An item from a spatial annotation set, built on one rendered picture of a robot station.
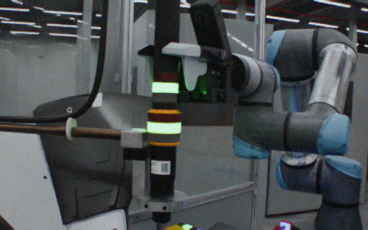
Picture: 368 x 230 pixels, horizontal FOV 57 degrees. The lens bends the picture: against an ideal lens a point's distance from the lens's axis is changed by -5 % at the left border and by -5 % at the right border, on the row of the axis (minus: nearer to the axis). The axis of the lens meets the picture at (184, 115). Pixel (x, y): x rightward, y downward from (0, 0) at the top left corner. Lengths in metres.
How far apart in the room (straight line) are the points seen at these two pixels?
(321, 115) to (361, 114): 4.53
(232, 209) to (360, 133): 3.56
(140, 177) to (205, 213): 1.22
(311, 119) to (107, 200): 0.37
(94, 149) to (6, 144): 0.29
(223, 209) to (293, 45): 1.02
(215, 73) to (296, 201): 4.20
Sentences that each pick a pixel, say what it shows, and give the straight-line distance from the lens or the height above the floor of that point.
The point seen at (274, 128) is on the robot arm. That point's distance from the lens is 0.66.
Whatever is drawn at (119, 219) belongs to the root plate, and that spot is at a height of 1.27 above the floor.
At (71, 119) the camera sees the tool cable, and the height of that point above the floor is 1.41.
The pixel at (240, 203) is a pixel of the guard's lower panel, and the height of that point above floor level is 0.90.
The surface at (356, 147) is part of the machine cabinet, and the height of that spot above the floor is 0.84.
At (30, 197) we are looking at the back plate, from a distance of 0.76.
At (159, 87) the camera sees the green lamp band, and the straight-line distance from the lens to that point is 0.46.
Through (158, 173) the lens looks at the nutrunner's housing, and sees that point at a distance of 0.46.
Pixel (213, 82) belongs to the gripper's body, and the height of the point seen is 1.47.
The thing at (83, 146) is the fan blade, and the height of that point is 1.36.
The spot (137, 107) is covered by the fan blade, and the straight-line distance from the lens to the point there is 0.62.
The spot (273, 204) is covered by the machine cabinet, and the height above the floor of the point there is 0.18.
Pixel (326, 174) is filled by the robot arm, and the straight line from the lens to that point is 1.16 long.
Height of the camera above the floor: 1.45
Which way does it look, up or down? 3 degrees down
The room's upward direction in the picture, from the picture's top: 2 degrees clockwise
